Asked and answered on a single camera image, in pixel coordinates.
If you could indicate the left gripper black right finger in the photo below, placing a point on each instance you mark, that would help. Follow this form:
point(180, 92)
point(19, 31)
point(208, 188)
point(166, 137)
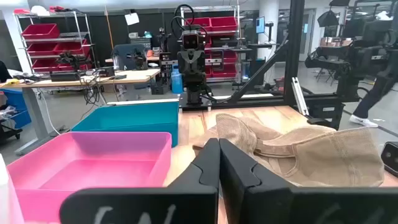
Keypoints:
point(280, 205)

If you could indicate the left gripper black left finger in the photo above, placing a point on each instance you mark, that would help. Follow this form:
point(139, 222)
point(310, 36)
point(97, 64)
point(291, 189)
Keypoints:
point(155, 205)

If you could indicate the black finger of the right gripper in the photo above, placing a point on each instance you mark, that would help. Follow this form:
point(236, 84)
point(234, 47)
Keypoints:
point(189, 56)
point(196, 56)

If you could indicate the beige cap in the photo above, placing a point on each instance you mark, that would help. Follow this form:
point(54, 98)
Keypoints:
point(335, 155)

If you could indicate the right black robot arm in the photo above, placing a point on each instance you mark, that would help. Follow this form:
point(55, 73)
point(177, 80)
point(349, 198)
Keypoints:
point(196, 90)

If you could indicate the small black robot arm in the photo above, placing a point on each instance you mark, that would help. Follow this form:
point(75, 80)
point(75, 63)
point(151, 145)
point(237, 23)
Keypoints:
point(140, 60)
point(70, 60)

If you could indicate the blue cylindrical container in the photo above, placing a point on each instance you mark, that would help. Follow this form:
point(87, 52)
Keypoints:
point(177, 81)

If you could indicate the wooden desk with grey legs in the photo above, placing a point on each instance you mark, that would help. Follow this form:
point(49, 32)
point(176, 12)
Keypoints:
point(136, 76)

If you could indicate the dark office chair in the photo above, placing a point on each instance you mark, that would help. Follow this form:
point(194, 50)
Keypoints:
point(124, 56)

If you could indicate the black computer cart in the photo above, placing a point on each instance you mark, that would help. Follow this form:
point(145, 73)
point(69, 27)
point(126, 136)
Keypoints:
point(261, 45)

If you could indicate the teal plastic bin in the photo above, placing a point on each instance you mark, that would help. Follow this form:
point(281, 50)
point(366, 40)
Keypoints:
point(140, 118)

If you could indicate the white paper sheet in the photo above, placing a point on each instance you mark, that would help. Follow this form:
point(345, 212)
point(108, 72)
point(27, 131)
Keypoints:
point(132, 18)

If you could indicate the pink plastic bin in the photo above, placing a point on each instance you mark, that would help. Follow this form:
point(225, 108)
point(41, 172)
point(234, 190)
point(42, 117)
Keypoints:
point(93, 174)

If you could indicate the lit computer monitor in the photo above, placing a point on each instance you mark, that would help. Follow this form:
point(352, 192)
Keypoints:
point(260, 25)

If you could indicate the small black electronics box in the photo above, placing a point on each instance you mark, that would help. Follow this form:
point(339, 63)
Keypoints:
point(107, 72)

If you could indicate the person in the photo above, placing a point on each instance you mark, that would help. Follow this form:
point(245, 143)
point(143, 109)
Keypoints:
point(370, 96)

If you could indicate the black equipment rig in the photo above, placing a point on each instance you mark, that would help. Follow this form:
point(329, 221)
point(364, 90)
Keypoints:
point(357, 53)

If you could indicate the blue storage crate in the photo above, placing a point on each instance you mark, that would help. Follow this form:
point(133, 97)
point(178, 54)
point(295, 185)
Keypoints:
point(14, 102)

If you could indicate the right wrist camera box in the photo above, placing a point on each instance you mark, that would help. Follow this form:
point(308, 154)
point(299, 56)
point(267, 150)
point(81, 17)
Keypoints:
point(193, 40)

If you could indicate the black aluminium rig frame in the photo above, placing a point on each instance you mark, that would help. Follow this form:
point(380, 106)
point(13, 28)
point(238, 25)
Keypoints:
point(295, 46)

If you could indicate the black table-level camera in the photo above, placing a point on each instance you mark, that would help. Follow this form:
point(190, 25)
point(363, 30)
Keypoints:
point(390, 158)

